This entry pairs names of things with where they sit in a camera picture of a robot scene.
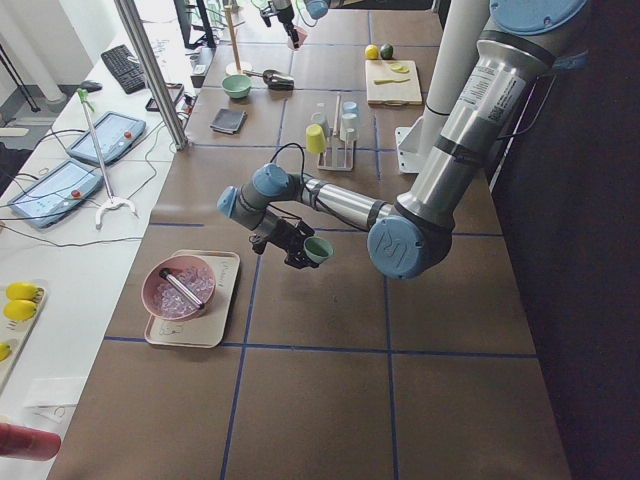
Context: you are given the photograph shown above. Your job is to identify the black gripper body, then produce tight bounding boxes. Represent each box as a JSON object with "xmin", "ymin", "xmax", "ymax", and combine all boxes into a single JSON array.
[
  {"xmin": 259, "ymin": 0, "xmax": 294, "ymax": 30},
  {"xmin": 249, "ymin": 211, "xmax": 305, "ymax": 255}
]

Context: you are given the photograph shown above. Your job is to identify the green cup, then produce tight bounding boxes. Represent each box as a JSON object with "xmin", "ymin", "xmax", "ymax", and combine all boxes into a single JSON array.
[{"xmin": 303, "ymin": 236, "xmax": 334, "ymax": 265}]

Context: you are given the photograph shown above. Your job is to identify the pink cup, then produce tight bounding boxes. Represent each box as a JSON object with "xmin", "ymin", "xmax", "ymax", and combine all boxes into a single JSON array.
[{"xmin": 287, "ymin": 26, "xmax": 308, "ymax": 50}]

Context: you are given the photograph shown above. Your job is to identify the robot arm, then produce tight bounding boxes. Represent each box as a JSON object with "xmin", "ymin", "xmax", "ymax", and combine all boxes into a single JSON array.
[
  {"xmin": 252, "ymin": 0, "xmax": 434, "ymax": 30},
  {"xmin": 217, "ymin": 1, "xmax": 590, "ymax": 279}
]

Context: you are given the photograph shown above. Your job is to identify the yellow cup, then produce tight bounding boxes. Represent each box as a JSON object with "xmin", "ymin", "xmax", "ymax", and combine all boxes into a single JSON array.
[{"xmin": 305, "ymin": 123, "xmax": 327, "ymax": 155}]

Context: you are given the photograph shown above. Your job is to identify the grey cup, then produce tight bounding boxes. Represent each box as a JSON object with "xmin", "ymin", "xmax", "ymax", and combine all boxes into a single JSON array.
[{"xmin": 311, "ymin": 111, "xmax": 331, "ymax": 138}]

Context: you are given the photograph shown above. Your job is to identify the white cup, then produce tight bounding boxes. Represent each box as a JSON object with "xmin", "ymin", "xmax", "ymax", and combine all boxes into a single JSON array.
[{"xmin": 339, "ymin": 112, "xmax": 359, "ymax": 143}]

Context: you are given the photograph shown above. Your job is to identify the light blue cup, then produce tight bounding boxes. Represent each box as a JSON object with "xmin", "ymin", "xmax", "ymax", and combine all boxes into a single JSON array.
[{"xmin": 341, "ymin": 101, "xmax": 359, "ymax": 117}]

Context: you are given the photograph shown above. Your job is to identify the metal scoop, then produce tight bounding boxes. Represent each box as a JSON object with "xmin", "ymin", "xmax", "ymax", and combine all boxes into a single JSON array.
[{"xmin": 243, "ymin": 69, "xmax": 295, "ymax": 91}]

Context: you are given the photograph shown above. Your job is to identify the wooden mug tree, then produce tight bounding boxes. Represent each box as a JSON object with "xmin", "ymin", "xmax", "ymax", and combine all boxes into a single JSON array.
[{"xmin": 224, "ymin": 4, "xmax": 253, "ymax": 76}]

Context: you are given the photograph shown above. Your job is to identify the green bowl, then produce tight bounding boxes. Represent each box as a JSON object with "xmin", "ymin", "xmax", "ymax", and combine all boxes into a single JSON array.
[{"xmin": 221, "ymin": 74, "xmax": 252, "ymax": 99}]

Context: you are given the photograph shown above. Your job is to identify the whole lemon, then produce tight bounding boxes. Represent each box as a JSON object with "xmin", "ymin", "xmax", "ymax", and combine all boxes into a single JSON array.
[{"xmin": 365, "ymin": 44, "xmax": 379, "ymax": 60}]

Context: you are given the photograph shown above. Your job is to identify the avocado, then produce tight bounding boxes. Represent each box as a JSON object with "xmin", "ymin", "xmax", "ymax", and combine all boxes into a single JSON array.
[{"xmin": 379, "ymin": 44, "xmax": 394, "ymax": 60}]

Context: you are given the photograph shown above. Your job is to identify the beige tray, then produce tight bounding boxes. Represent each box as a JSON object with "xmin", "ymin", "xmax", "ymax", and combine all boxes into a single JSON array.
[{"xmin": 145, "ymin": 250, "xmax": 240, "ymax": 348}]

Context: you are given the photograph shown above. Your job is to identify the yellow plastic knife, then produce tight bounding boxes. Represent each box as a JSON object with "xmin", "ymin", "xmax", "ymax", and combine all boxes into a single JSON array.
[{"xmin": 373, "ymin": 78, "xmax": 411, "ymax": 85}]

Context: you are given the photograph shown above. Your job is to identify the grey folded cloth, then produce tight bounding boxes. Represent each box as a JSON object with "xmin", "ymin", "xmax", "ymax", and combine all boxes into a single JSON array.
[{"xmin": 210, "ymin": 108, "xmax": 247, "ymax": 135}]

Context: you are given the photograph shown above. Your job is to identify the metal tongs in bowl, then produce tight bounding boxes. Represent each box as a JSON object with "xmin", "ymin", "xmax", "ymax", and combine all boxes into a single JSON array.
[{"xmin": 159, "ymin": 268, "xmax": 205, "ymax": 310}]

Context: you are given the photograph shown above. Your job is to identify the wooden cutting board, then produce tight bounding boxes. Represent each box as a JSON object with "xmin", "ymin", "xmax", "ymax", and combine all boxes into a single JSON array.
[{"xmin": 365, "ymin": 60, "xmax": 422, "ymax": 106}]

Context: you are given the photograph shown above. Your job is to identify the lemon slice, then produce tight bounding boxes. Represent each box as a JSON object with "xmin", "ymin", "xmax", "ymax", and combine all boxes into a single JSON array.
[{"xmin": 389, "ymin": 63, "xmax": 409, "ymax": 74}]

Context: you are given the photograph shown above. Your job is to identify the black keyboard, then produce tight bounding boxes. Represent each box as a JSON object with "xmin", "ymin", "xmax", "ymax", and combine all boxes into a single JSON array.
[{"xmin": 101, "ymin": 44, "xmax": 146, "ymax": 94}]

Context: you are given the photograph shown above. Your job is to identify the white reacher grabber tool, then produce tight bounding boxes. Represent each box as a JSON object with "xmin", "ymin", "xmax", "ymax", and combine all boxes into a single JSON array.
[{"xmin": 76, "ymin": 88, "xmax": 138, "ymax": 230}]

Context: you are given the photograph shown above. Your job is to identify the far teach pendant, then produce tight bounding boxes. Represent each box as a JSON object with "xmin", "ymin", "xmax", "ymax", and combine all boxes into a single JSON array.
[{"xmin": 66, "ymin": 111, "xmax": 146, "ymax": 166}]

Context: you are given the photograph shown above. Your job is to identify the teach pendant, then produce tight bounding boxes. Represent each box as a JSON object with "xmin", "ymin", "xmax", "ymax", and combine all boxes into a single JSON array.
[
  {"xmin": 66, "ymin": 111, "xmax": 146, "ymax": 166},
  {"xmin": 8, "ymin": 158, "xmax": 103, "ymax": 229}
]

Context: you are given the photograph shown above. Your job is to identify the near teach pendant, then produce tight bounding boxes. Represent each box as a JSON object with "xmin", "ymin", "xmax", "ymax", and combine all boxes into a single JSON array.
[{"xmin": 8, "ymin": 158, "xmax": 103, "ymax": 229}]

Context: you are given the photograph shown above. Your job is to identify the red cylinder bottle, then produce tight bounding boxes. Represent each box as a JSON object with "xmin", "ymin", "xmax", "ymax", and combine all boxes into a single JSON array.
[{"xmin": 1, "ymin": 423, "xmax": 62, "ymax": 461}]

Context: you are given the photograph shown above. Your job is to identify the white wire cup holder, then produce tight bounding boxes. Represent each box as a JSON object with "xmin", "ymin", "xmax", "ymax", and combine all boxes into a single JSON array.
[{"xmin": 317, "ymin": 93, "xmax": 358, "ymax": 172}]

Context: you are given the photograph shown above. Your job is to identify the aluminium frame post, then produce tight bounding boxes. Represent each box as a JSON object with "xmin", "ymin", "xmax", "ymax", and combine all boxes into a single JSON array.
[{"xmin": 114, "ymin": 0, "xmax": 188, "ymax": 151}]

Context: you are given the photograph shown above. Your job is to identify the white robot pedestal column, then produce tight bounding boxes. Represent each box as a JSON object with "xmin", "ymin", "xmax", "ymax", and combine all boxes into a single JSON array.
[{"xmin": 424, "ymin": 0, "xmax": 489, "ymax": 117}]

